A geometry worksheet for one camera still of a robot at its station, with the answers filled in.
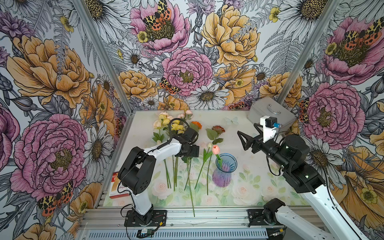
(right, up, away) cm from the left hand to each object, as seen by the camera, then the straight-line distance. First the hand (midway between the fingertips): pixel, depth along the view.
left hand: (190, 156), depth 92 cm
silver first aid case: (+54, +31, +11) cm, 63 cm away
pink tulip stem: (+12, +9, -28) cm, 31 cm away
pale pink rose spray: (-19, +27, +20) cm, 39 cm away
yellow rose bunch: (-10, +17, +12) cm, 23 cm away
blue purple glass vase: (+19, -11, -2) cm, 22 cm away
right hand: (+24, +16, -27) cm, 40 cm away
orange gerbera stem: (+3, +19, +14) cm, 23 cm away
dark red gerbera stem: (+14, +12, +14) cm, 23 cm away
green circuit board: (-21, -32, -20) cm, 43 cm away
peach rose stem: (-24, +19, +17) cm, 35 cm away
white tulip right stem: (+9, 0, +4) cm, 10 cm away
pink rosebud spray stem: (-3, +27, +22) cm, 35 cm away
